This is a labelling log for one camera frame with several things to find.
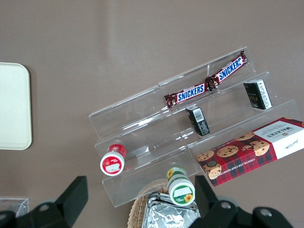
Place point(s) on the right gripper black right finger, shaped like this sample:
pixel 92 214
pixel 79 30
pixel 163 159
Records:
pixel 221 213

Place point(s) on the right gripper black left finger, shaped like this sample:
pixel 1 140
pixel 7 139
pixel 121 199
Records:
pixel 59 209

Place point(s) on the oval wicker basket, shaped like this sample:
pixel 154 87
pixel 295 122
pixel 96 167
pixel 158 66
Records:
pixel 136 209

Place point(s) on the cream rectangular serving tray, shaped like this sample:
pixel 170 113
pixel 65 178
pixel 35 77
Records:
pixel 14 107

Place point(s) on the clear acrylic bottle rack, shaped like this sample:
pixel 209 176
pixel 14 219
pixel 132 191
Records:
pixel 14 205

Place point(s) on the green lidded sunflower cup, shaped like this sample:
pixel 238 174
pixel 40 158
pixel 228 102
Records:
pixel 181 190

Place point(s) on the silver foil container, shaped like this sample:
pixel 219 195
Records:
pixel 166 216

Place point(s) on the Walkers red tartan cookie box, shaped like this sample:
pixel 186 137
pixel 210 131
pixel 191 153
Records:
pixel 249 152

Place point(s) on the red lidded yogurt cup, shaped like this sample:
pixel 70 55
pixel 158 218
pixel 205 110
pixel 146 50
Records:
pixel 112 164

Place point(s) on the small black carton box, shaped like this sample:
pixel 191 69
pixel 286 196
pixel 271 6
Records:
pixel 198 121
pixel 257 95

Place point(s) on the clear acrylic stepped shelf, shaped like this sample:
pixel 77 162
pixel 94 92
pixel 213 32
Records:
pixel 142 123

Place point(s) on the Snickers chocolate bar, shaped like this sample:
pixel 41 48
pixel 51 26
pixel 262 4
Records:
pixel 190 92
pixel 230 69

